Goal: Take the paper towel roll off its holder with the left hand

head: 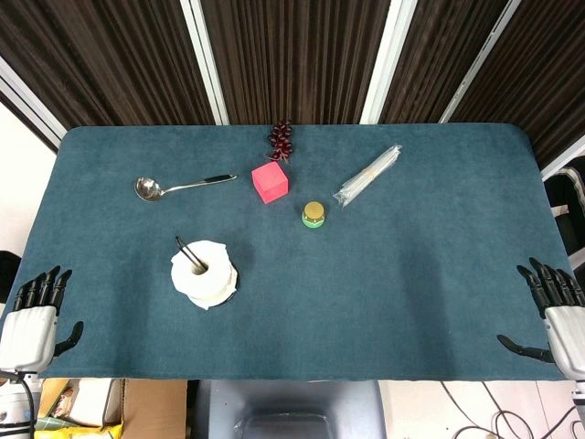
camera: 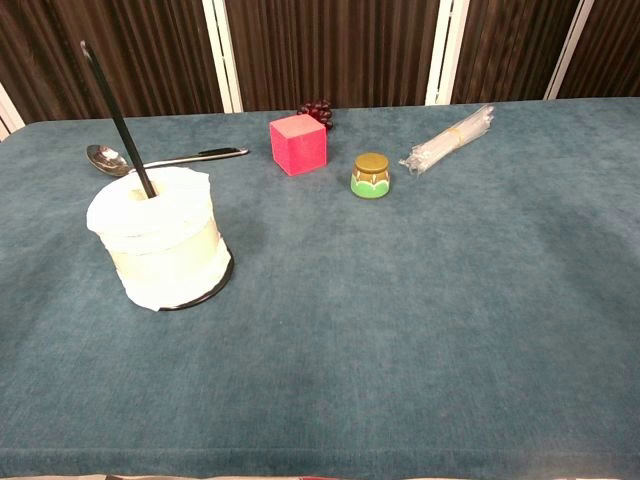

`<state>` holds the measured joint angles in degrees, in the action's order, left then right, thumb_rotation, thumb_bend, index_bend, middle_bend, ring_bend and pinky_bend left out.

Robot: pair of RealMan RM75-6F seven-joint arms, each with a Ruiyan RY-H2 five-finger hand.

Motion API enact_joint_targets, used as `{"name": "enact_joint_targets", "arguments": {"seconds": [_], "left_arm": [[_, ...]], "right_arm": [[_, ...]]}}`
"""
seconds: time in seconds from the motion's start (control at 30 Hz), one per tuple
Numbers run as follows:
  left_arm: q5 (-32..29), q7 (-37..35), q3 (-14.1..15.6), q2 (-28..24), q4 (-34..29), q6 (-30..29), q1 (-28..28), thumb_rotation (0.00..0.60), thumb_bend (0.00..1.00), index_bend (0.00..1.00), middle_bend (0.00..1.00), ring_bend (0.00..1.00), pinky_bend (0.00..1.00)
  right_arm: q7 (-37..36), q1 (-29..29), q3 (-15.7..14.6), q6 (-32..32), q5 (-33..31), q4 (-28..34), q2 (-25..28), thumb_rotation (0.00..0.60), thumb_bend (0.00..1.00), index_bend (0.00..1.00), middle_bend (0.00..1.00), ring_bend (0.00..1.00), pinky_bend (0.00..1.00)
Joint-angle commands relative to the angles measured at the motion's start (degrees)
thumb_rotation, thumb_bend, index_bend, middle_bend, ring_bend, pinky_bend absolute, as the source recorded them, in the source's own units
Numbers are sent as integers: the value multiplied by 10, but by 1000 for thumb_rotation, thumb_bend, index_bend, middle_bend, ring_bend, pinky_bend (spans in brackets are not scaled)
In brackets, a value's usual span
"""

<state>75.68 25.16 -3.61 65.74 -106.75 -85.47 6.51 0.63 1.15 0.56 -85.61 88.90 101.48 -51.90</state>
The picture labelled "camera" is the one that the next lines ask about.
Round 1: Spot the green jar with gold lid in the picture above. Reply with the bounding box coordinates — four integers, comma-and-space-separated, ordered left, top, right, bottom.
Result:
350, 152, 393, 199

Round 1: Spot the white toilet paper roll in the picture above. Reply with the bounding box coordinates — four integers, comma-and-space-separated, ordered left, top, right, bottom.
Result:
85, 166, 234, 312

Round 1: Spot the black wire paper roll stand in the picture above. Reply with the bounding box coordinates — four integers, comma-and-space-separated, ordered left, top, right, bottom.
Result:
79, 40, 235, 314

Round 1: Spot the blue velvet tablecloth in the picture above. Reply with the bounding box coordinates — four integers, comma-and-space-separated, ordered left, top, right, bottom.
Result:
0, 97, 640, 479

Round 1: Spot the white partition frame post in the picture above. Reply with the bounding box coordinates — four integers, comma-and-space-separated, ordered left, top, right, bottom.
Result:
201, 0, 245, 114
543, 0, 597, 101
0, 82, 25, 141
425, 0, 471, 106

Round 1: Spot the red cube block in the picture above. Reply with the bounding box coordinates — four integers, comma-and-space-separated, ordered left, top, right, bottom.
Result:
268, 113, 329, 177

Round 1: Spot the silver ladle with black handle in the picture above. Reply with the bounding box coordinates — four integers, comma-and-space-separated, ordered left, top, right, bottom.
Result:
85, 144, 250, 178

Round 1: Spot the dark brown slatted panel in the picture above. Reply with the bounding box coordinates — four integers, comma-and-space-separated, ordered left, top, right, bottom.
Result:
0, 0, 225, 125
557, 0, 640, 100
452, 0, 585, 105
224, 0, 442, 112

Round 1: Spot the bundle of clear wrapped straws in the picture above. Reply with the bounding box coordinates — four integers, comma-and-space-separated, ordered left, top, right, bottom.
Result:
398, 103, 496, 177

